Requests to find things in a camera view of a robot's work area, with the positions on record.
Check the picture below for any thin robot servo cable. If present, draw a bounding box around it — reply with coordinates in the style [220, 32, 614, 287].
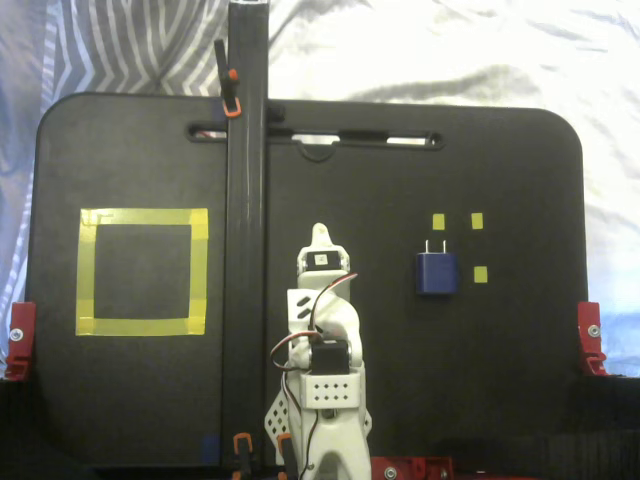
[269, 332, 324, 374]
[310, 272, 360, 335]
[297, 408, 322, 479]

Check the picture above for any red corner clamp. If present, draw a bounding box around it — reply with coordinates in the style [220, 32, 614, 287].
[5, 301, 38, 382]
[576, 301, 609, 377]

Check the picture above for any small orange clamp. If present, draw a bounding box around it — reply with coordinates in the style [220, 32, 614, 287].
[232, 432, 256, 479]
[276, 432, 297, 479]

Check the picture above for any yellow tape square outline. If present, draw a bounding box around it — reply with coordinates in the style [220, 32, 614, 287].
[74, 207, 210, 338]

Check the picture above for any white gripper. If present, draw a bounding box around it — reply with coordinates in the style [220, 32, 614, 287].
[286, 222, 363, 372]

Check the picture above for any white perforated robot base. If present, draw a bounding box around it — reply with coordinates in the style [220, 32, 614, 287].
[263, 388, 374, 466]

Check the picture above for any long black bar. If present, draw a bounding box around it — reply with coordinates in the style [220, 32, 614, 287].
[221, 0, 272, 469]

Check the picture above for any red base bracket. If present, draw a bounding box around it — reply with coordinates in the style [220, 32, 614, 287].
[369, 454, 455, 480]

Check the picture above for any blue charger block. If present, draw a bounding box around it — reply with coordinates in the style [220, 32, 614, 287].
[415, 238, 461, 297]

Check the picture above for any white gray patterned bed sheet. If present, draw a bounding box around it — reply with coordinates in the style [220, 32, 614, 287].
[0, 0, 640, 381]

